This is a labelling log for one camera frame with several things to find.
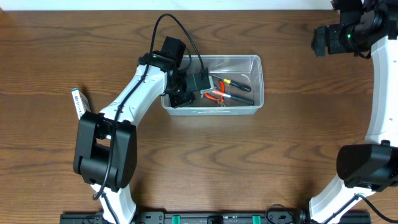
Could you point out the clear plastic container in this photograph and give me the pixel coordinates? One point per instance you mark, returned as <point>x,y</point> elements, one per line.
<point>246,69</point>

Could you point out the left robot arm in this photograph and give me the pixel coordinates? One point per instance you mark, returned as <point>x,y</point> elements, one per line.
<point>106,142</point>

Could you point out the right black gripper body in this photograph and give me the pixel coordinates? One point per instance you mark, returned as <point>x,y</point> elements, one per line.
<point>338,40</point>

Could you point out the small black orange hammer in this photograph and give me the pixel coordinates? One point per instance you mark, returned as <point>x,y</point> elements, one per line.
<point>239,99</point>

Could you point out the slim black yellow screwdriver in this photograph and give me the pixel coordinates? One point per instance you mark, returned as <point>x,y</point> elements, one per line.
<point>234,83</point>

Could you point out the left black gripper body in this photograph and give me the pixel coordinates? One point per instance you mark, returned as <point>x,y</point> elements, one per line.
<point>204,93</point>

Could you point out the red handled pliers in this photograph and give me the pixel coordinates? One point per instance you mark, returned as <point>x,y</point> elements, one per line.
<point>219,92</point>

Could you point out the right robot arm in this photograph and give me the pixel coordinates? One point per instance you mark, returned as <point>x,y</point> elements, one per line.
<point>367,29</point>

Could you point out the blue white cardboard box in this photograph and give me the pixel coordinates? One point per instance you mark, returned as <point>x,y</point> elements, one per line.
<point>80,101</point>

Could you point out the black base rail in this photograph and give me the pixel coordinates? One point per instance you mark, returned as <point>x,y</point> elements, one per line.
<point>274,216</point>

